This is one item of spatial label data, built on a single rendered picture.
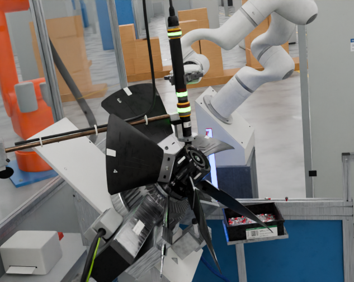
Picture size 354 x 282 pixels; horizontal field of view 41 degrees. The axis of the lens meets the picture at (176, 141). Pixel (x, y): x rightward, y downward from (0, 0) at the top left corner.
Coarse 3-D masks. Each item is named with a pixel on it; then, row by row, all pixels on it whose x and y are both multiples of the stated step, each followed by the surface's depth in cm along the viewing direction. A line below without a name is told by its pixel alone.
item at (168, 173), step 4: (164, 156) 146; (168, 156) 147; (172, 156) 148; (164, 160) 146; (172, 160) 149; (164, 164) 146; (168, 164) 148; (172, 164) 149; (172, 168) 149; (160, 172) 145; (164, 172) 147; (168, 172) 148; (160, 176) 146; (168, 176) 149; (160, 180) 146; (164, 180) 147; (168, 180) 149
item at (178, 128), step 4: (172, 116) 155; (176, 116) 156; (172, 120) 156; (176, 120) 156; (180, 120) 156; (172, 124) 157; (176, 124) 156; (180, 124) 157; (176, 128) 158; (180, 128) 157; (176, 132) 158; (180, 132) 158; (176, 136) 159; (180, 136) 158; (192, 136) 159; (196, 136) 159; (180, 140) 158; (184, 140) 158; (188, 140) 157; (192, 140) 158
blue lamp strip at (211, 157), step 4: (212, 156) 198; (212, 160) 198; (212, 164) 199; (212, 168) 199; (212, 172) 200; (212, 176) 201; (212, 180) 201; (216, 180) 201; (216, 184) 201; (216, 200) 204
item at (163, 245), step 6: (168, 198) 150; (168, 204) 147; (168, 210) 144; (168, 216) 142; (162, 222) 140; (168, 222) 139; (168, 228) 137; (162, 246) 130; (162, 252) 128; (162, 258) 127; (162, 264) 125
